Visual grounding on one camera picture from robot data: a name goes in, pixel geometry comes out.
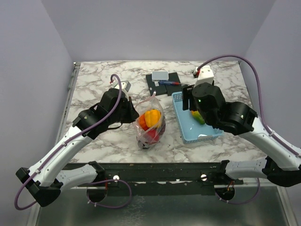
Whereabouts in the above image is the black mounting rail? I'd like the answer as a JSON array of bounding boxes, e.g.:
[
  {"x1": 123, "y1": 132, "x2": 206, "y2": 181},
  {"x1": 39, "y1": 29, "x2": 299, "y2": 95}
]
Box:
[{"x1": 79, "y1": 161, "x2": 243, "y2": 196}]

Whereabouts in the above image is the green leafy vegetable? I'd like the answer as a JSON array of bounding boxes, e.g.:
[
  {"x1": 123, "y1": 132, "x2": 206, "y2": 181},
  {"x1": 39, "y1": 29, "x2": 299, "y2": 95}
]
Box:
[{"x1": 191, "y1": 111, "x2": 206, "y2": 125}]

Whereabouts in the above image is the small grey white box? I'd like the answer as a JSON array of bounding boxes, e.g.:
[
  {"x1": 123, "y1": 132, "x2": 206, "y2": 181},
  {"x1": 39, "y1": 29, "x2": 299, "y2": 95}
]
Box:
[{"x1": 151, "y1": 71, "x2": 169, "y2": 81}]

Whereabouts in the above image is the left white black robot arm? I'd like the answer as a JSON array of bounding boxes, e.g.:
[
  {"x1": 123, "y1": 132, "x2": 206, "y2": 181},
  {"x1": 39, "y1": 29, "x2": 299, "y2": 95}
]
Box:
[{"x1": 16, "y1": 88, "x2": 139, "y2": 207}]

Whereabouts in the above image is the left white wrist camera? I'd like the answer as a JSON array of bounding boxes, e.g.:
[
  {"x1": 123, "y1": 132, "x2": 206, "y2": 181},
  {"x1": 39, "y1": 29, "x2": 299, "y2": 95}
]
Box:
[{"x1": 110, "y1": 80, "x2": 131, "y2": 95}]

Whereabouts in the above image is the clear pink zip top bag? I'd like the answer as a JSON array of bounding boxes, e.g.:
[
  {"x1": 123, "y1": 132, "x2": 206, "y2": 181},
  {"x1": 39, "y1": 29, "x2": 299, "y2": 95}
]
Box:
[{"x1": 133, "y1": 92, "x2": 166, "y2": 149}]

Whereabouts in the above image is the yellow bell pepper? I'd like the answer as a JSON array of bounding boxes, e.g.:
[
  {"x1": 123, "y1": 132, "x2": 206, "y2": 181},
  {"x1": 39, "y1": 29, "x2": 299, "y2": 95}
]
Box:
[{"x1": 144, "y1": 109, "x2": 161, "y2": 128}]

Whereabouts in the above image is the red apple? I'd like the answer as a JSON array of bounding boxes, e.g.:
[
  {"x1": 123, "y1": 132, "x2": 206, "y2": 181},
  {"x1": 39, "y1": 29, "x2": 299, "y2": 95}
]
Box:
[{"x1": 143, "y1": 129, "x2": 160, "y2": 144}]

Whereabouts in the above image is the purple cable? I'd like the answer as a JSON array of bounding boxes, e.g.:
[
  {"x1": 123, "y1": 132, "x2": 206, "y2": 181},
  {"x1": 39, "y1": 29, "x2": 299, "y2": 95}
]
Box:
[
  {"x1": 14, "y1": 74, "x2": 132, "y2": 210},
  {"x1": 197, "y1": 54, "x2": 301, "y2": 205}
]

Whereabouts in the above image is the aluminium front rail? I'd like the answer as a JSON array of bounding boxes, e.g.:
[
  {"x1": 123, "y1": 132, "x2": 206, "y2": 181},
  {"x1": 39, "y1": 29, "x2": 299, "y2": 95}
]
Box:
[{"x1": 237, "y1": 178, "x2": 280, "y2": 187}]

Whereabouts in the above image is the aluminium side rail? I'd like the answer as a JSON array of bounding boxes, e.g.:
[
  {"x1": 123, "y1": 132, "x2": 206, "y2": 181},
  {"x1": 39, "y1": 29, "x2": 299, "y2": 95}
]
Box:
[{"x1": 55, "y1": 62, "x2": 81, "y2": 144}]

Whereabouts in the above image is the blue red screwdriver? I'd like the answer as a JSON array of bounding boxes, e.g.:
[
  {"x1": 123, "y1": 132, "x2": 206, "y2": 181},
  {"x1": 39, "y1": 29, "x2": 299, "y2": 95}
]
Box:
[{"x1": 158, "y1": 81, "x2": 186, "y2": 86}]

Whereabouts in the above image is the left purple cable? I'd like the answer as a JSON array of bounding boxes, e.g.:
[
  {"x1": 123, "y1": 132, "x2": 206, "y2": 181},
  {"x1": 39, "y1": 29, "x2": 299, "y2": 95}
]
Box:
[{"x1": 14, "y1": 74, "x2": 132, "y2": 210}]

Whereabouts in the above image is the black flat box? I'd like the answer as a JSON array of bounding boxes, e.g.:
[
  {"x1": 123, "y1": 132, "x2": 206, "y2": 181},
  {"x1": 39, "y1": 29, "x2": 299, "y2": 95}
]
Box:
[
  {"x1": 165, "y1": 72, "x2": 182, "y2": 96},
  {"x1": 145, "y1": 74, "x2": 167, "y2": 96}
]

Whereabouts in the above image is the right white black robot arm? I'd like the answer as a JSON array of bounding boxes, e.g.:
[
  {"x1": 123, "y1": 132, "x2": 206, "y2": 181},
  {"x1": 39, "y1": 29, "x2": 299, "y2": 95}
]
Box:
[{"x1": 182, "y1": 82, "x2": 301, "y2": 187}]

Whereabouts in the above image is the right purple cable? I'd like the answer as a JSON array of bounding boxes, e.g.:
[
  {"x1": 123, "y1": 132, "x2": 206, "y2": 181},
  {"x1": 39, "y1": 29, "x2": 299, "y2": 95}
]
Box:
[{"x1": 197, "y1": 54, "x2": 301, "y2": 205}]

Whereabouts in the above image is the blue plastic basket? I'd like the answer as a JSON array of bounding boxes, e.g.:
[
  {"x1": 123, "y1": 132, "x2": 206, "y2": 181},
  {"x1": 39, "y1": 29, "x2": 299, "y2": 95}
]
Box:
[{"x1": 172, "y1": 92, "x2": 224, "y2": 144}]

